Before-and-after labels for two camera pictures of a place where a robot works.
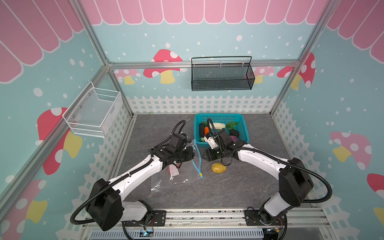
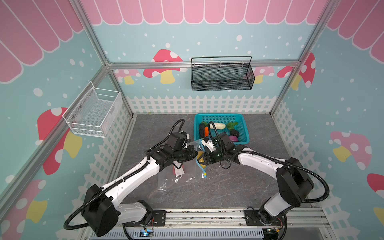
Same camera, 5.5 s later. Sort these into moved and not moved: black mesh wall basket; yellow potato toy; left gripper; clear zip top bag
Moved: yellow potato toy
Not moved: clear zip top bag; left gripper; black mesh wall basket
